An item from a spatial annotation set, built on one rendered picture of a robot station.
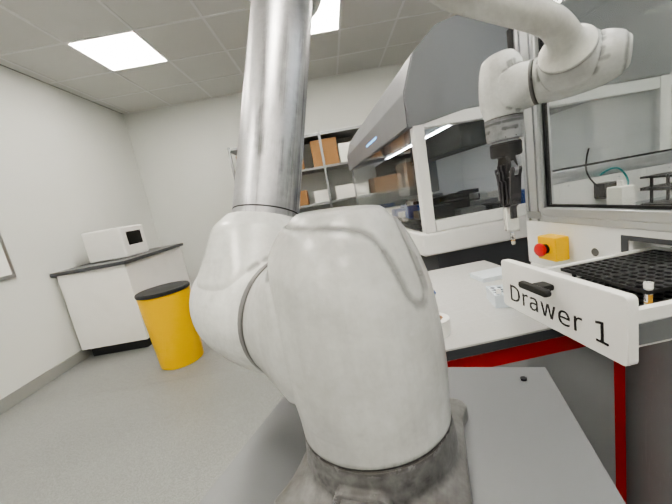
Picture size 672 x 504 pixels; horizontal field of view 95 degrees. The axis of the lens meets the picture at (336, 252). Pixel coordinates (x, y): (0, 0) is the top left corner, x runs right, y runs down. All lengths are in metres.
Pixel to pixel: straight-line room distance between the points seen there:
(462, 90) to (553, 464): 1.36
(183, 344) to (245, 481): 2.49
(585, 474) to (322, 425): 0.24
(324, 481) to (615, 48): 0.87
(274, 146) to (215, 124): 4.66
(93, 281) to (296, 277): 3.50
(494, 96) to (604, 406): 0.82
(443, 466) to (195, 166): 5.01
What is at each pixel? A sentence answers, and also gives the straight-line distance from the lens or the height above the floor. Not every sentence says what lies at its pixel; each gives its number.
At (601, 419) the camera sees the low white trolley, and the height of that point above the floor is 0.48.
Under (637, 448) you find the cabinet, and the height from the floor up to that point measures 0.37.
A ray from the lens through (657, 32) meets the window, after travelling 0.97.
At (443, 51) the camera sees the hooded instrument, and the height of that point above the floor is 1.63.
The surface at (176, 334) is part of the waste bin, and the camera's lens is 2.85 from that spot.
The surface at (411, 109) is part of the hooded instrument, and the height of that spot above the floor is 1.43.
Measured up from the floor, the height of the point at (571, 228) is 0.93.
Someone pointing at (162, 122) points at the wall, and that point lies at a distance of 5.42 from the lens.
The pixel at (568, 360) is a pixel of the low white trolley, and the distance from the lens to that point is 0.96.
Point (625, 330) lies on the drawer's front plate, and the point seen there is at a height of 0.88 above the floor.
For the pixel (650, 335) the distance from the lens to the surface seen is 0.68.
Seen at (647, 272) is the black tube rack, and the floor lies 0.90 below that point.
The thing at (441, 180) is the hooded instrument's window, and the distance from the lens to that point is 1.47.
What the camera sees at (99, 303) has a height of 0.54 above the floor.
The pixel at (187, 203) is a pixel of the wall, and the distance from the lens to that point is 5.20.
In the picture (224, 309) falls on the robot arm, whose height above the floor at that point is 1.03.
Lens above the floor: 1.14
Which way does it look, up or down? 10 degrees down
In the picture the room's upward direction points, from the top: 10 degrees counter-clockwise
